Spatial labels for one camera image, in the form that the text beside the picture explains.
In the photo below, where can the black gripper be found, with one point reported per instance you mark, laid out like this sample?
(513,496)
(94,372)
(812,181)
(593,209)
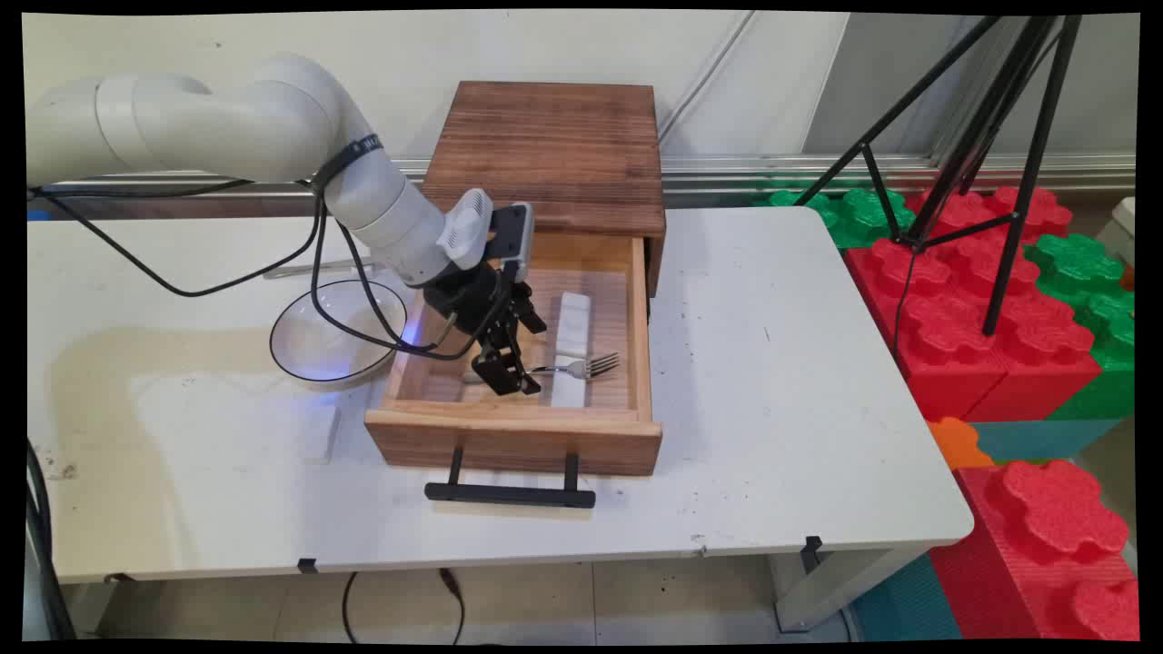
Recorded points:
(465,300)

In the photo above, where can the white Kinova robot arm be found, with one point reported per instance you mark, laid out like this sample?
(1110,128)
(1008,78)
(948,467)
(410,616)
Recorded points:
(273,118)

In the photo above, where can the white ceramic cutlery rest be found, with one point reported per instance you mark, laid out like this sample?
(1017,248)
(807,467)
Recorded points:
(574,318)
(568,392)

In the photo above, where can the steel fork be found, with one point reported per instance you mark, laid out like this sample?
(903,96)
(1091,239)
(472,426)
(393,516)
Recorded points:
(591,366)

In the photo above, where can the dark wooden drawer cabinet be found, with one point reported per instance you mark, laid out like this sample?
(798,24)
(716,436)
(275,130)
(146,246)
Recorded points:
(545,145)

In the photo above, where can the green foam block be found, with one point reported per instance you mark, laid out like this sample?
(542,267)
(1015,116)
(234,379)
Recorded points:
(859,218)
(1095,300)

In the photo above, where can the white table leg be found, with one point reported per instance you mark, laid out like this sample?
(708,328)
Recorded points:
(845,581)

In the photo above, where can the large red foam block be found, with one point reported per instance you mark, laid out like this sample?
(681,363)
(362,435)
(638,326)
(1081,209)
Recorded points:
(963,327)
(1045,545)

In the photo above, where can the orange foam block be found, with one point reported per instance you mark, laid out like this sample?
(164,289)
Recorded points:
(959,443)

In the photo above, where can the blue foam mat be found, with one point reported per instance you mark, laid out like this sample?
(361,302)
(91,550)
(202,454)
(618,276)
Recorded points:
(909,604)

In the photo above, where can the black tripod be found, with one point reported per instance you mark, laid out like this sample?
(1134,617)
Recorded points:
(977,136)

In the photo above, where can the teal foam block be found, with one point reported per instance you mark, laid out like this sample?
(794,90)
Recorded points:
(1036,439)

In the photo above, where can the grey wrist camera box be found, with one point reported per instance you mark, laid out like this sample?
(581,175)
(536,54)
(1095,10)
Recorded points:
(514,232)

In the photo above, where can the aluminium wall rail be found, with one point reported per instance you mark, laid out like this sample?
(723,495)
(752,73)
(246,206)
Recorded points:
(818,173)

